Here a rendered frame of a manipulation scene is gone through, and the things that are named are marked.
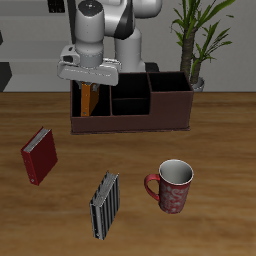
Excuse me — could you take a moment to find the green pot plant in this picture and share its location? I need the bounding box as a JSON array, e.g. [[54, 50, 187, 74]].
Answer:
[[170, 0, 237, 94]]

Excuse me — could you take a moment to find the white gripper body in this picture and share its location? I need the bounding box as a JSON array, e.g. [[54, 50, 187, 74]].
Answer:
[[56, 57, 122, 87]]

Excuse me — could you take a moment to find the red patterned mug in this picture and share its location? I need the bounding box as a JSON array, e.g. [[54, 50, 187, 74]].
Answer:
[[143, 158, 195, 215]]

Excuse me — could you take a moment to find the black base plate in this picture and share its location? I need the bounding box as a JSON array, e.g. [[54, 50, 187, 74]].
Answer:
[[144, 61, 161, 73]]

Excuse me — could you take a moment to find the red book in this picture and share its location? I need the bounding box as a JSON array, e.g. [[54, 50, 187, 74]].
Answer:
[[20, 126, 59, 187]]

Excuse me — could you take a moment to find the orange book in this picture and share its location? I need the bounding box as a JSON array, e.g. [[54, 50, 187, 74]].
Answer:
[[79, 82, 100, 118]]

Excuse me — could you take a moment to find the dark brown desk caddy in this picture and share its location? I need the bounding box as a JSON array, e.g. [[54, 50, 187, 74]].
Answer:
[[69, 70, 195, 136]]

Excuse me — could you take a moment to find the black background block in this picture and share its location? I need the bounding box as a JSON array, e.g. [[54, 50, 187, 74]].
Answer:
[[0, 61, 13, 93]]

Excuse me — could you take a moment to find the grey striped book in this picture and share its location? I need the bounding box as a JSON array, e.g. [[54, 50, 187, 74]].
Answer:
[[88, 170, 121, 241]]

